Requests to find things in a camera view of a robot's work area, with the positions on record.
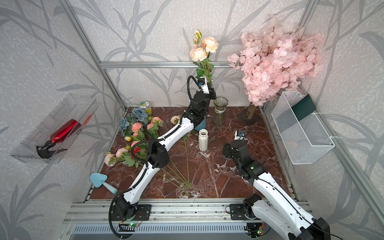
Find cream pink rose stem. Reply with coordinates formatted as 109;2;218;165
206;62;216;100

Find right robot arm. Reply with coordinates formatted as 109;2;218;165
223;140;331;240

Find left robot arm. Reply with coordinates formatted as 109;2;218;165
110;89;216;220

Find clear glass vase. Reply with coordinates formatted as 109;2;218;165
212;97;229;126

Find teal ceramic vase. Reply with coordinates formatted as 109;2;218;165
193;117;207;134

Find white ribbed vase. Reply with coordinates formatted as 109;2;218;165
199;129;209;152

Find blue hydrangea flowers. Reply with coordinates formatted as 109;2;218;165
119;108;150;137

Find tree stand base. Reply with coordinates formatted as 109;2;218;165
237;103;262;127

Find red rose stem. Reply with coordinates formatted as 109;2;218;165
128;146;191;196

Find dark green card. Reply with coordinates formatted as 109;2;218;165
292;95;317;121

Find pink cherry blossom tree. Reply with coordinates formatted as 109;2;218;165
228;15;325;106

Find pink rose bunch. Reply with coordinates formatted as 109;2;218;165
104;116;164;168

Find teal hand trowel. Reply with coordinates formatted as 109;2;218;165
90;173;118;194

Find red spray bottle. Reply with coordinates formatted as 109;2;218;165
36;114;93;159

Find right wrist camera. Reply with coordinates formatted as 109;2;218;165
234;130;247;141

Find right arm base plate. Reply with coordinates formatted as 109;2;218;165
229;204;256;221

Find white wire mesh basket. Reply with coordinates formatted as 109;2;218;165
272;92;335;165

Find aluminium front rail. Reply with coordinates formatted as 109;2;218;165
64;197;313;224

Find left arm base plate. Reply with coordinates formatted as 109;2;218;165
111;204;152;222

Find clear plastic wall bin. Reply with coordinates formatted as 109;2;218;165
10;94;99;164

